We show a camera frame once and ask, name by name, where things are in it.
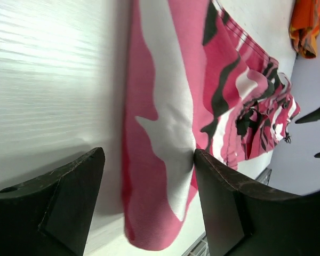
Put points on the aluminium rail frame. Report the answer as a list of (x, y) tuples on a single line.
[(200, 247)]

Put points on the orange camouflage folded trousers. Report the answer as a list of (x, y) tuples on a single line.
[(305, 27)]

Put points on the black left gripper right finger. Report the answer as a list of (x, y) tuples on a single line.
[(245, 217)]

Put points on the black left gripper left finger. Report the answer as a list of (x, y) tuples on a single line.
[(52, 213)]

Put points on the pink camouflage trousers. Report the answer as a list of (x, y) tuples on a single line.
[(196, 80)]

